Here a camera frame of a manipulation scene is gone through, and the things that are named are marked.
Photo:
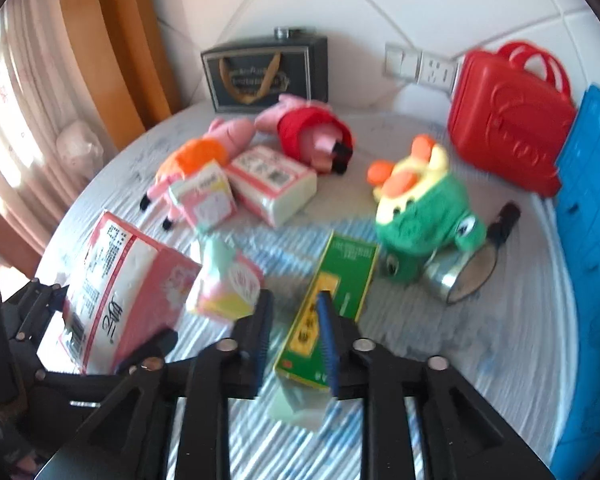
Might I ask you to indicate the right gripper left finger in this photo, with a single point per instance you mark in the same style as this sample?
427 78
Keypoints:
231 368

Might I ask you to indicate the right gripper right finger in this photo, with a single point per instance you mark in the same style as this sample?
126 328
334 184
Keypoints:
461 435

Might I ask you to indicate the large pink tissue pack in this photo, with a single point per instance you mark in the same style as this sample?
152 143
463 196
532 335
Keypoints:
127 288

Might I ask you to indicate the pastel tissue packet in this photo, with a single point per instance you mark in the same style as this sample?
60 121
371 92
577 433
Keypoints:
228 284

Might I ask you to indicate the green medicine box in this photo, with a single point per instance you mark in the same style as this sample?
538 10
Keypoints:
332 309

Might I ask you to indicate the black umbrella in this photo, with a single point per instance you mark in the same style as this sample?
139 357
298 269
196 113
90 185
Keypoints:
503 225

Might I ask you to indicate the green frog hood duck plush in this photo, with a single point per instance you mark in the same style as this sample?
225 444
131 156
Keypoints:
422 208

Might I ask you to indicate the pink white tissue pack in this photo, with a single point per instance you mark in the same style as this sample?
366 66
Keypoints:
270 184

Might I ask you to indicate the orange dress pig plush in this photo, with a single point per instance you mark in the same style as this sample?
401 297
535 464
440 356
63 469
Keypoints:
222 142

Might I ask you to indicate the red dress pig plush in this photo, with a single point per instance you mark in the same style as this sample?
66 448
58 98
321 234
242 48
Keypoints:
309 132

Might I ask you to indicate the small colourful tissue pack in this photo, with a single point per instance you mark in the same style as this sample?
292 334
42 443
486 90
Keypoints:
204 200

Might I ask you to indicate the blue striped bed sheet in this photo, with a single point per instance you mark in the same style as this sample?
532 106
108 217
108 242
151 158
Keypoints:
513 339

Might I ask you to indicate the white plastic bag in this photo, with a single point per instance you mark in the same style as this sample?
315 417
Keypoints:
80 150

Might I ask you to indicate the blue plastic storage crate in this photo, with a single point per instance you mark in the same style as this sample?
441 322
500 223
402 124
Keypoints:
578 225

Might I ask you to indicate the red plastic suitcase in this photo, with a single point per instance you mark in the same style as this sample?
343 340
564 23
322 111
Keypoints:
511 114

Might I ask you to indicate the pink curtain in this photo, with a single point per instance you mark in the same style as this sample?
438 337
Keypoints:
39 97

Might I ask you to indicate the dark gift bag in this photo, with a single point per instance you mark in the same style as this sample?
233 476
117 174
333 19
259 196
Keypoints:
249 75

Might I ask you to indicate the metal flask on bag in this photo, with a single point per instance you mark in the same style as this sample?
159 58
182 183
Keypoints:
284 33

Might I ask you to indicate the white wall socket panel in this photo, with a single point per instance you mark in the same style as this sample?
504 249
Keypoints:
421 67

